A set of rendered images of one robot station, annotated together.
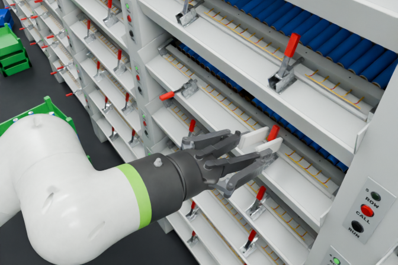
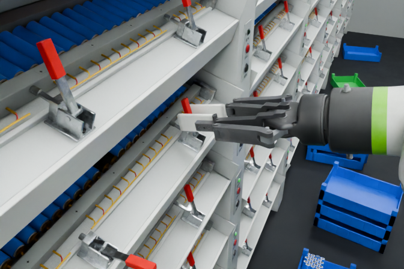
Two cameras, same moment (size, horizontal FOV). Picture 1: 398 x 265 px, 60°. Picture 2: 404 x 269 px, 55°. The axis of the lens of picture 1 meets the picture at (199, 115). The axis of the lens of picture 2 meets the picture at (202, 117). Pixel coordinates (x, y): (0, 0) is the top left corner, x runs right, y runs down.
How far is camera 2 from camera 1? 81 cm
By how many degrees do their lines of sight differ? 88
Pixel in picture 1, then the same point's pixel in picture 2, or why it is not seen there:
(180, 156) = (312, 98)
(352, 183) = (240, 42)
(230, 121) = (149, 181)
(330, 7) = not seen: outside the picture
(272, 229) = (204, 202)
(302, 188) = not seen: hidden behind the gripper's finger
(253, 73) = (181, 56)
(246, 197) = (179, 232)
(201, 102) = (121, 228)
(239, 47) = (140, 65)
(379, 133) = not seen: outside the picture
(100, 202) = not seen: outside the picture
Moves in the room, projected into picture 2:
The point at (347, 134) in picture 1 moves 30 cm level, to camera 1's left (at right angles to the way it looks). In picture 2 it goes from (225, 19) to (361, 83)
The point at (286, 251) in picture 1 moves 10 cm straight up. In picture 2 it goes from (218, 189) to (219, 153)
